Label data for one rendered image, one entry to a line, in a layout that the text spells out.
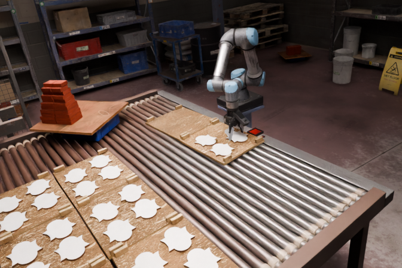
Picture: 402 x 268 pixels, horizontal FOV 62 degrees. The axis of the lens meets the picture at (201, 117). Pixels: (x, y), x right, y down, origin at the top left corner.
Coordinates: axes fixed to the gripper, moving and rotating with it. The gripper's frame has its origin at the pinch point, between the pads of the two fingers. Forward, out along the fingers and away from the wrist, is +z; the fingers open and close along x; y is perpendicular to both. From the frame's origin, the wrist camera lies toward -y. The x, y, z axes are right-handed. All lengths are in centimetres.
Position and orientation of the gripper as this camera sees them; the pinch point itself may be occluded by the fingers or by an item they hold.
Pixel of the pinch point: (237, 136)
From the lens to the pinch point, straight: 213.7
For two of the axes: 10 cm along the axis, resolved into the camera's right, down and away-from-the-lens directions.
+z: 1.1, 9.0, 4.2
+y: -6.5, -2.6, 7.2
